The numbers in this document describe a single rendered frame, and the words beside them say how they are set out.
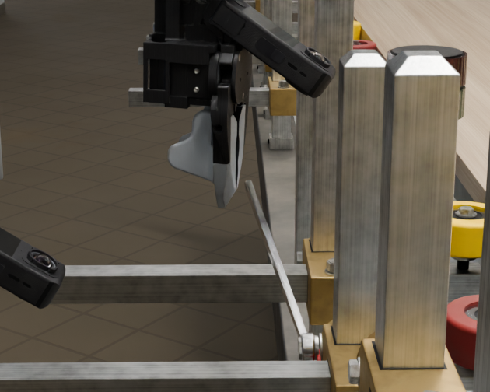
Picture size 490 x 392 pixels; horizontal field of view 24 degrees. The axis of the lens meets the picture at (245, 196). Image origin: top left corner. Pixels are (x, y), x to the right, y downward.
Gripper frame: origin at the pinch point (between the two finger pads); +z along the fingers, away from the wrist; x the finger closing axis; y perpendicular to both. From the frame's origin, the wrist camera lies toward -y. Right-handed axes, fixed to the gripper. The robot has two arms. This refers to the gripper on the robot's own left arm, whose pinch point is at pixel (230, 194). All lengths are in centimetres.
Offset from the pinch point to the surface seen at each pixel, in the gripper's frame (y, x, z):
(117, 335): 66, -171, 96
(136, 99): 40, -101, 15
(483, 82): -22, -82, 4
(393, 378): -17.5, 37.5, -1.8
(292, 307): -6.8, 5.3, 8.1
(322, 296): -8.1, -5.5, 11.2
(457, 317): -20.8, 13.2, 4.2
